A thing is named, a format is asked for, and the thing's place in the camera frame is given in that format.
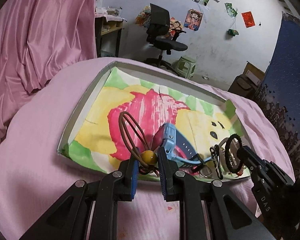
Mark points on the silver bangle rings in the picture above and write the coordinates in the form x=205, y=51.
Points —
x=207, y=172

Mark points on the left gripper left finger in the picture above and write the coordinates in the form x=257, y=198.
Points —
x=127, y=180

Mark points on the cardboard boxes by wall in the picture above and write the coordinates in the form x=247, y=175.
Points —
x=247, y=83

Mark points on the black claw hair clip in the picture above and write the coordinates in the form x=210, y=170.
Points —
x=215, y=156

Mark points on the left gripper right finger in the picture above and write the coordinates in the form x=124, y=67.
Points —
x=167, y=169

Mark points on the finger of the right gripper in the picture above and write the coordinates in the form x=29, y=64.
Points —
x=232, y=160
x=250, y=159

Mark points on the pink satin curtain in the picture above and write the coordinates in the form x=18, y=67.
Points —
x=38, y=38

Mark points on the colourful drawing paper liner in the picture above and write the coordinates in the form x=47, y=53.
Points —
x=150, y=119

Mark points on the pink bed quilt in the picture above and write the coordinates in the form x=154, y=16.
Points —
x=33, y=176

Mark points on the blue smart watch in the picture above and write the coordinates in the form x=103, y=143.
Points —
x=177, y=148

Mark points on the green hanging ornament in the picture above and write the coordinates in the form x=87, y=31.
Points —
x=232, y=32

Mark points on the cartoon glasses poster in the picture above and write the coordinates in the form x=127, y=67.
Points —
x=175, y=27

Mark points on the blue starry fabric panel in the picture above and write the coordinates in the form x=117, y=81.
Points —
x=279, y=93

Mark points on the green plastic stool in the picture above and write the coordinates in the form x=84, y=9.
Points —
x=185, y=67

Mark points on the brown hair tie yellow bead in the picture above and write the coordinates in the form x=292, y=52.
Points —
x=136, y=143

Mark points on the grey shallow cardboard box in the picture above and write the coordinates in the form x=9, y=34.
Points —
x=145, y=119

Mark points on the wooden desk shelf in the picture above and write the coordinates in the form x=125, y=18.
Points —
x=104, y=25

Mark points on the red paper square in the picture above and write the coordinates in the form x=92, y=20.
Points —
x=248, y=19

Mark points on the black office chair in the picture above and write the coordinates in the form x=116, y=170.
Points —
x=158, y=28

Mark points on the anime character poster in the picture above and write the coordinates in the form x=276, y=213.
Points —
x=193, y=20

